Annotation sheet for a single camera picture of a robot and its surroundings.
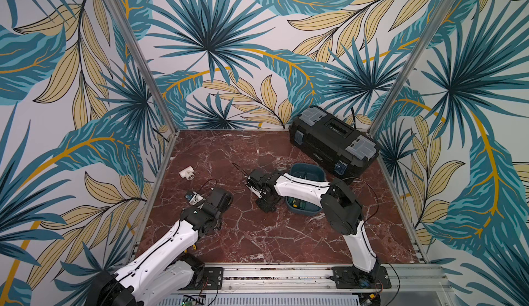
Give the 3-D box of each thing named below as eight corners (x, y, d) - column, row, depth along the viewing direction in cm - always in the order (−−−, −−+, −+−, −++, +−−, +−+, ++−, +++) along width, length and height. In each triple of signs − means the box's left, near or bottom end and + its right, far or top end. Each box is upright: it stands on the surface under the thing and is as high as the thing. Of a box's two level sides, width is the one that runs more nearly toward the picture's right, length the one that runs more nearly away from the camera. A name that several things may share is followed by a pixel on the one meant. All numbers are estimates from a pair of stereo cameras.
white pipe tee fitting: (181, 176, 102) (178, 172, 100) (187, 167, 105) (185, 164, 103) (191, 180, 101) (189, 177, 98) (198, 172, 104) (196, 168, 101)
